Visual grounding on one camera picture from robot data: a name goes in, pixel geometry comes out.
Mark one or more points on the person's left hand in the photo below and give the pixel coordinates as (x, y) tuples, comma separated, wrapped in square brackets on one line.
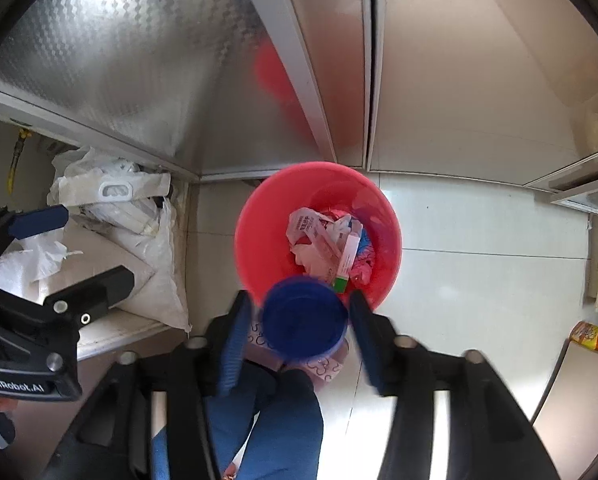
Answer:
[(7, 405)]

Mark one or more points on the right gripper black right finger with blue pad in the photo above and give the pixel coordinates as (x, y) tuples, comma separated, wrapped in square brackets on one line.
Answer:
[(490, 436)]

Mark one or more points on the red trash bin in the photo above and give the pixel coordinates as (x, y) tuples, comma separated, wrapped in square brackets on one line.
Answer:
[(322, 220)]

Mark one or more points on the blue pink plastic bag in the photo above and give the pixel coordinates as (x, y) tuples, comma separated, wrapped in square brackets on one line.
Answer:
[(321, 370)]

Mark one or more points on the person's blue jeans leg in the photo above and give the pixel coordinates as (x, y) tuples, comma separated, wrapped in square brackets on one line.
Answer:
[(275, 418)]

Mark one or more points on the white sack bags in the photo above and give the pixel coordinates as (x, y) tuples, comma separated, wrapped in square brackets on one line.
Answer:
[(120, 215)]

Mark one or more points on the blue plastic cup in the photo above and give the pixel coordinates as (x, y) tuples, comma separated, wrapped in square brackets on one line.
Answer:
[(303, 319)]

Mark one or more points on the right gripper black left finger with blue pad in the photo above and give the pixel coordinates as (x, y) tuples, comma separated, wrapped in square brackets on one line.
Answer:
[(147, 417)]

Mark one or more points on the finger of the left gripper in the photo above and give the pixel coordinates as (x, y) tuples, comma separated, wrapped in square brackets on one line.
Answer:
[(33, 223), (90, 299)]

